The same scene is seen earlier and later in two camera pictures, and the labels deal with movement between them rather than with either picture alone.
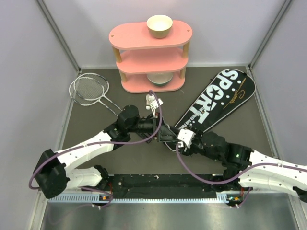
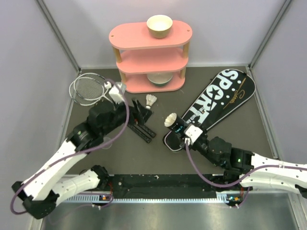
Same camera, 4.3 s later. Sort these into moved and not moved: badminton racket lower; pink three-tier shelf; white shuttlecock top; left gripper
Moved: left gripper
Not moved: badminton racket lower; white shuttlecock top; pink three-tier shelf
